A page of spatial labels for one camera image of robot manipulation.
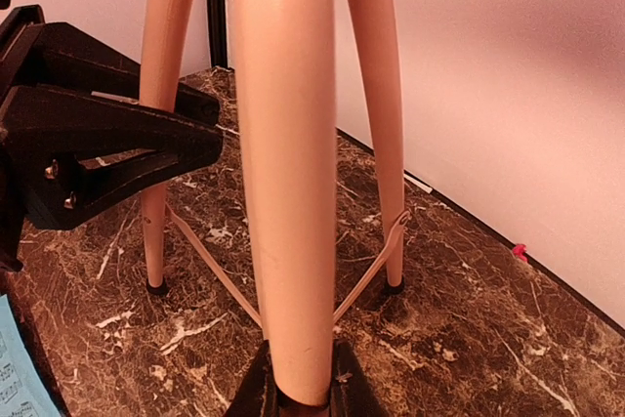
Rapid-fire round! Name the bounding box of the small pink clip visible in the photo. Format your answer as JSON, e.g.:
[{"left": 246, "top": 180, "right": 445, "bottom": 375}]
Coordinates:
[{"left": 512, "top": 243, "right": 528, "bottom": 264}]

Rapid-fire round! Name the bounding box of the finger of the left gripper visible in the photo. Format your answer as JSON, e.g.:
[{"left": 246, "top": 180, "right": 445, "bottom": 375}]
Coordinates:
[
  {"left": 1, "top": 85, "right": 223, "bottom": 230},
  {"left": 33, "top": 22, "right": 220, "bottom": 129}
]

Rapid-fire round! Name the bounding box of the left black frame post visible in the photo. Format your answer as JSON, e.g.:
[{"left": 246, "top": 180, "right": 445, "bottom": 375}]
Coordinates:
[{"left": 206, "top": 0, "right": 229, "bottom": 68}]

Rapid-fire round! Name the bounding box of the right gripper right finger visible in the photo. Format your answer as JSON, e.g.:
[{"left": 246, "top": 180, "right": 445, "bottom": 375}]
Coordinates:
[{"left": 330, "top": 339, "right": 386, "bottom": 417}]

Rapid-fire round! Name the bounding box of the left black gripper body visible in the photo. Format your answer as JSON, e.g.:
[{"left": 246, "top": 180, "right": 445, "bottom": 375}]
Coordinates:
[{"left": 0, "top": 4, "right": 48, "bottom": 271}]

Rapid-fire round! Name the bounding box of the blue sheet music paper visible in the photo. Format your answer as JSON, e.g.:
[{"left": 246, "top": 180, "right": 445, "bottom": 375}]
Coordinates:
[{"left": 0, "top": 295, "right": 62, "bottom": 417}]

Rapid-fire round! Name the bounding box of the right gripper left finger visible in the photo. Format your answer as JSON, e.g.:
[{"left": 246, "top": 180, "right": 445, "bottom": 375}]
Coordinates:
[{"left": 227, "top": 340, "right": 279, "bottom": 417}]

